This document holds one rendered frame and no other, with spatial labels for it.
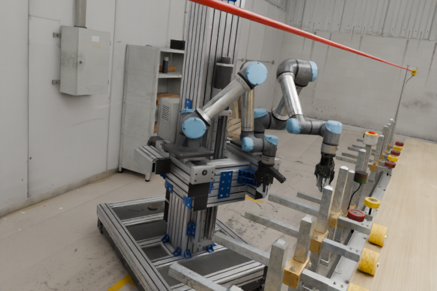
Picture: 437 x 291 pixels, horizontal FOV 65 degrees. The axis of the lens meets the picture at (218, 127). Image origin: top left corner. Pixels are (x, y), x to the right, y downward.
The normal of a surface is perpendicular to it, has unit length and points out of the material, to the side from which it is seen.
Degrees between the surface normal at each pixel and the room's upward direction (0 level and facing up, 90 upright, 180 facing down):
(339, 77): 90
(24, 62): 90
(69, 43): 90
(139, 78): 90
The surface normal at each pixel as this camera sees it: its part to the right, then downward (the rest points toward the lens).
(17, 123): 0.90, 0.20
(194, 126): 0.07, 0.32
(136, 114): -0.43, 0.15
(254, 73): 0.26, 0.15
